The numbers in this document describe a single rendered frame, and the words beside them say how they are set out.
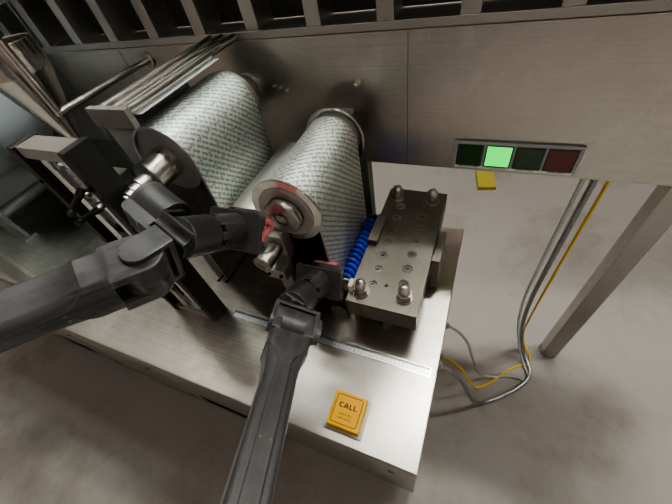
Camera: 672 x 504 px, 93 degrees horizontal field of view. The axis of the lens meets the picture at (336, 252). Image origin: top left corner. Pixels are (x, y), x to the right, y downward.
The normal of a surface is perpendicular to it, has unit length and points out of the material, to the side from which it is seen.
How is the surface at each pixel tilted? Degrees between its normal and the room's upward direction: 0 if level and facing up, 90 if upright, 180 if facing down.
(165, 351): 0
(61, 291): 18
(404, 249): 0
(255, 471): 34
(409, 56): 90
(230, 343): 0
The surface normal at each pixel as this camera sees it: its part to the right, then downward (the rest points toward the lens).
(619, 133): -0.36, 0.74
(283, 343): 0.36, -0.78
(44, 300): 0.14, -0.52
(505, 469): -0.16, -0.64
